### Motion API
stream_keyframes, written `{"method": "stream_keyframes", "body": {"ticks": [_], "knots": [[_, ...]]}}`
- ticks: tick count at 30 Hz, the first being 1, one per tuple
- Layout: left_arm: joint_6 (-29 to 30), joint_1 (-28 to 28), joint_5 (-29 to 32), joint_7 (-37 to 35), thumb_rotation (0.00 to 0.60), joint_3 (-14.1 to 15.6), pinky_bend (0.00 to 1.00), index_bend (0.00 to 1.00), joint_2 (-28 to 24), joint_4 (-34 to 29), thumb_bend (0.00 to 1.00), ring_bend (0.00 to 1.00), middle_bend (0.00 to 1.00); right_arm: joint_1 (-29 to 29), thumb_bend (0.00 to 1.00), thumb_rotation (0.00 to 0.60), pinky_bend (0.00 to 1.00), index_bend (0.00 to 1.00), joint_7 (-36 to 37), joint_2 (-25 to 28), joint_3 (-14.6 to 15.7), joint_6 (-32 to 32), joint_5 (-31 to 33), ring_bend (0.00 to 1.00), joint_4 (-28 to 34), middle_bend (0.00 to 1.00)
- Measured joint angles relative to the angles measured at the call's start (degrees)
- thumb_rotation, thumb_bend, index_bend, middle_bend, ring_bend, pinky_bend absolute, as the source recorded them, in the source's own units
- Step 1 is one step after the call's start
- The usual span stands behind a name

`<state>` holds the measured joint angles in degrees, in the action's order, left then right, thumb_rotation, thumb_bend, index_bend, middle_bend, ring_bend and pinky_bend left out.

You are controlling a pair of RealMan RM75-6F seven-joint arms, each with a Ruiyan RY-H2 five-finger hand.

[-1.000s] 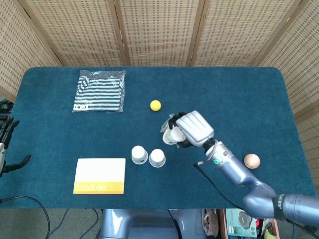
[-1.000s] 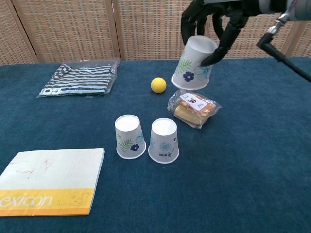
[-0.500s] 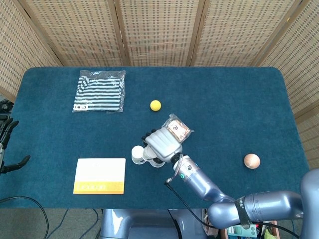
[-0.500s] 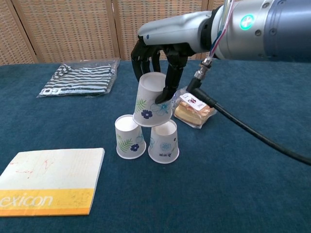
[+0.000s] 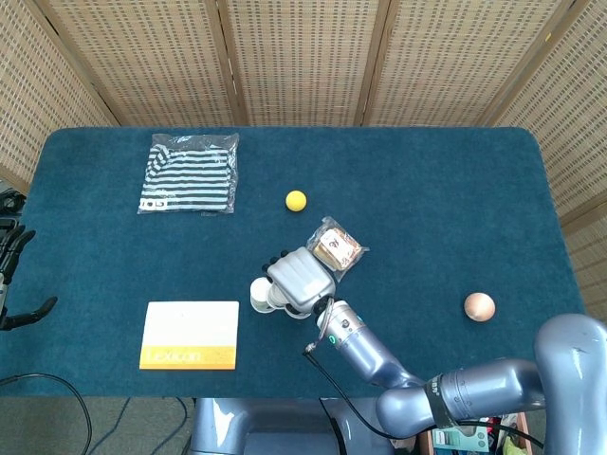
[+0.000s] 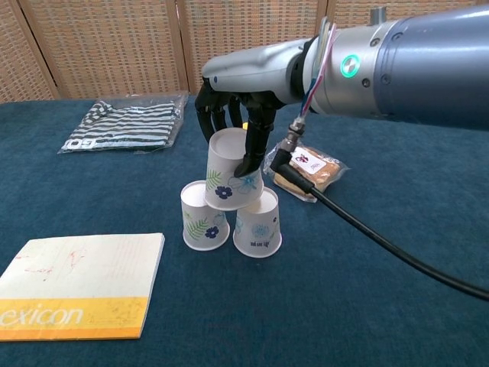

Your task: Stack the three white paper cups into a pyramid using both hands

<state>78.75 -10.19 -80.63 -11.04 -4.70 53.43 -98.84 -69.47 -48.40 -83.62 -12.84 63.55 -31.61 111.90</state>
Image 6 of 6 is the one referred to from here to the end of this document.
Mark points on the white floral paper cup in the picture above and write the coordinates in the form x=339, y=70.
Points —
x=198, y=229
x=225, y=172
x=260, y=233

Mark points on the woven wicker screen panel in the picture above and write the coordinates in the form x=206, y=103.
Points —
x=347, y=11
x=107, y=46
x=248, y=26
x=15, y=49

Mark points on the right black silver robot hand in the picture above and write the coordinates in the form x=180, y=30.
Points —
x=252, y=72

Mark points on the blue carpet table mat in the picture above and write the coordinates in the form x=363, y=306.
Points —
x=344, y=313

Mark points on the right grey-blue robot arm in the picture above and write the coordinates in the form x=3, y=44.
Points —
x=420, y=69

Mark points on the yellow foam ball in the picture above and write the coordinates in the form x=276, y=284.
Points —
x=245, y=125

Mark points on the striped shirt in plastic bag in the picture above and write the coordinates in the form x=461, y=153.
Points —
x=122, y=126

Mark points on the wrapped bread snack pack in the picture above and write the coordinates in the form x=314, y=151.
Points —
x=324, y=172

